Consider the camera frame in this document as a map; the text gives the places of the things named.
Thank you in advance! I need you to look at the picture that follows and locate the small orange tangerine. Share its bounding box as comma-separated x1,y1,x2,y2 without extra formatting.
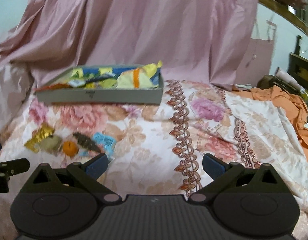
62,141,79,157

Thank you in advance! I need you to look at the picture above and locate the dark seaweed snack packet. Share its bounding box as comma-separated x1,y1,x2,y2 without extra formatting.
73,132,102,153

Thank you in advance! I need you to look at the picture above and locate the light blue jelly packet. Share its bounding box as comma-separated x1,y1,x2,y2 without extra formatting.
78,132,117,163

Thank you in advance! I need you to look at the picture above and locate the green round pastry packet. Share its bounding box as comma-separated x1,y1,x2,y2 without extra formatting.
40,135,62,155

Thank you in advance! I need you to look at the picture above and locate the gold foil snack packet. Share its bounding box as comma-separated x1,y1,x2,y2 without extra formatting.
24,122,55,153

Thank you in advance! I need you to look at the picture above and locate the red orange snack packet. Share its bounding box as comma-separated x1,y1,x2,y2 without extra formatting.
35,83,72,92

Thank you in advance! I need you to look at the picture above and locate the blue white calcium stick packet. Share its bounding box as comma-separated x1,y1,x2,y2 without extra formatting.
67,79,97,88

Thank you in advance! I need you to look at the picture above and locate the yellow green snack packet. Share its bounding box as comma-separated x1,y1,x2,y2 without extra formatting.
85,77,117,89

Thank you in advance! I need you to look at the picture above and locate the yellow orange bread packet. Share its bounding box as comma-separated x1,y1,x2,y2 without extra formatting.
117,67,159,89

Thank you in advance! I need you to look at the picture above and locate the pale pink duvet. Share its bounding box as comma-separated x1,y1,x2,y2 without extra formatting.
0,63,33,134

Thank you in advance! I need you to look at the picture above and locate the floral bed sheet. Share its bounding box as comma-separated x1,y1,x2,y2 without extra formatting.
0,80,308,239

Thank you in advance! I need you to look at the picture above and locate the grey shallow cardboard box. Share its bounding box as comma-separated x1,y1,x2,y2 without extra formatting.
35,65,164,105

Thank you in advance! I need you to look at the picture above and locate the yellow blue dinosaur snack bag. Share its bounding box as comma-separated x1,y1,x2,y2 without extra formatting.
67,61,162,83

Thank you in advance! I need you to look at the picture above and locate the orange cloth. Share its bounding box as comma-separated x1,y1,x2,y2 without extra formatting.
234,86,308,162

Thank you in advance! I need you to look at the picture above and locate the dark wooden headboard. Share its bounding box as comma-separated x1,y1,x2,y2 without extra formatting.
288,35,308,90

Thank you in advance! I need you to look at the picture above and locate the pink satin curtain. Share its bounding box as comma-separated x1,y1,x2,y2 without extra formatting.
0,0,258,89

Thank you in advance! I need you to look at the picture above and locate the wooden window frame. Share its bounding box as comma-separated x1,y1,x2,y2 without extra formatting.
258,0,308,41

